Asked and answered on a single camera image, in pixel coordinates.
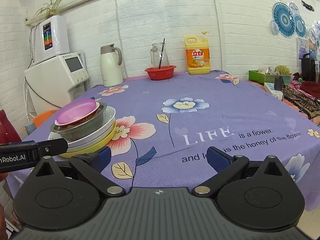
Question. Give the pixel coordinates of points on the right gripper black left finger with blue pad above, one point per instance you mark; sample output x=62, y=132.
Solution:
x=88, y=168

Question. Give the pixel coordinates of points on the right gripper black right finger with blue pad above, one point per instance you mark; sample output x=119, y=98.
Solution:
x=228, y=169

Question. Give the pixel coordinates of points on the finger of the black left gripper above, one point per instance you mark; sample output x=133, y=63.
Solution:
x=53, y=147

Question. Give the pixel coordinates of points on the white red patterned bowl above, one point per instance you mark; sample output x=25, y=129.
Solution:
x=82, y=119

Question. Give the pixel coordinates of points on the large white rimmed plate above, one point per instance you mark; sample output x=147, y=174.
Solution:
x=98, y=134

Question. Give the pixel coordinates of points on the stainless steel bowl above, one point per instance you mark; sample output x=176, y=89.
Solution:
x=90, y=125

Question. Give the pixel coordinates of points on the pink plastic bowl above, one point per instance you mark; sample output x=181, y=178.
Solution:
x=75, y=111

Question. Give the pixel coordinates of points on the person's left hand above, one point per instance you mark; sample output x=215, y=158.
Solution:
x=3, y=226

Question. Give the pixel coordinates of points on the orange plastic basin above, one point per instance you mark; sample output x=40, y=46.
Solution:
x=41, y=118

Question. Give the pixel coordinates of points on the white countertop water dispenser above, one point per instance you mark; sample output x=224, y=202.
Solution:
x=56, y=82

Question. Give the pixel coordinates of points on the purple floral tablecloth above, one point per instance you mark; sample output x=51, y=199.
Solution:
x=164, y=129

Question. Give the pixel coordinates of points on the white power strip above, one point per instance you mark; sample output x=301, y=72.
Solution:
x=275, y=90

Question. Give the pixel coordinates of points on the green storage box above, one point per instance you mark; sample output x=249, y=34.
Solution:
x=261, y=78

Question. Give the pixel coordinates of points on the black power adapter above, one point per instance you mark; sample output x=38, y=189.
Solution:
x=278, y=83

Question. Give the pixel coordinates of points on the white thermos jug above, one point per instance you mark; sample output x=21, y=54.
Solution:
x=110, y=65

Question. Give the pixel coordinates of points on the white water purifier unit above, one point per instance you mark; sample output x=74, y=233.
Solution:
x=51, y=39

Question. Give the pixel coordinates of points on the yellow detergent bottle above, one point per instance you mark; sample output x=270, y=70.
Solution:
x=197, y=54

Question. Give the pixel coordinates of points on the red plastic colander basket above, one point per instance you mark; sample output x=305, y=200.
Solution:
x=162, y=73

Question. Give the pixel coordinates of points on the clear glass pitcher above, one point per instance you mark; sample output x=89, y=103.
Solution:
x=155, y=55

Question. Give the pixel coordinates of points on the potted green plant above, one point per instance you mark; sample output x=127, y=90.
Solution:
x=49, y=9

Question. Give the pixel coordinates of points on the black stirring stick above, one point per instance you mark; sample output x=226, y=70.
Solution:
x=161, y=54

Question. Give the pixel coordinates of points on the blue paper fan decoration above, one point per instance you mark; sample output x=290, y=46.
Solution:
x=287, y=20

